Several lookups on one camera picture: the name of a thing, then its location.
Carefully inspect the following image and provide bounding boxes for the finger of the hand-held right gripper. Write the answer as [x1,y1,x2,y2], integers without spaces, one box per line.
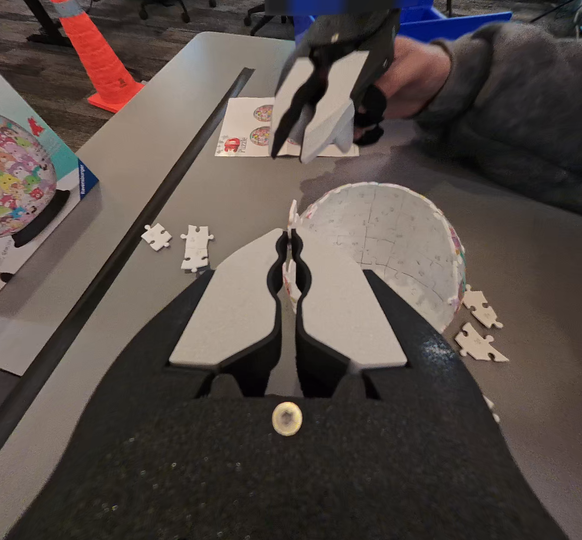
[299,93,356,166]
[272,48,370,161]

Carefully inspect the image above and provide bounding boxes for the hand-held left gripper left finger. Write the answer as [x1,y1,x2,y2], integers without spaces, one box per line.
[169,227,290,395]

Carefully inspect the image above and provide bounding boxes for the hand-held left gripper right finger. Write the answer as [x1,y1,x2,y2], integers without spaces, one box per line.
[293,229,408,397]

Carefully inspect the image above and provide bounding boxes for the colourful puzzle ball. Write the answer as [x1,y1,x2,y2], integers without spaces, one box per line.
[293,182,467,333]

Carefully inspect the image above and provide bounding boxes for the single white puzzle piece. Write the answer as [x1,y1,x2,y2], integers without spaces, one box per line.
[284,199,303,304]
[141,222,172,252]

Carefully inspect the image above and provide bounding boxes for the two joined white puzzle pieces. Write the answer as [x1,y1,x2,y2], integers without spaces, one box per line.
[179,224,215,274]

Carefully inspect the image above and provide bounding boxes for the white puzzle leaflet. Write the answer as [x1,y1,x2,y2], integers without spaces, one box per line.
[215,96,361,158]

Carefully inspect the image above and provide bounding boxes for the row of white puzzle pieces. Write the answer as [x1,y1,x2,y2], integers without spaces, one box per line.
[453,287,510,422]

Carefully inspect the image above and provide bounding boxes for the colourful puzzle box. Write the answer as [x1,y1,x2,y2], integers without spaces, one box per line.
[0,76,99,290]

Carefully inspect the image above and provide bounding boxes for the person's right hand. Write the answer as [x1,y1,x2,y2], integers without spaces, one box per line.
[369,35,453,136]

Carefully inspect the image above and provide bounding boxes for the blue plastic bin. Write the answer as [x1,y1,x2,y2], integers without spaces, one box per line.
[293,8,514,45]

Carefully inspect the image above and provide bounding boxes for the orange traffic cone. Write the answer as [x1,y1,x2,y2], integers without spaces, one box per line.
[28,0,146,114]

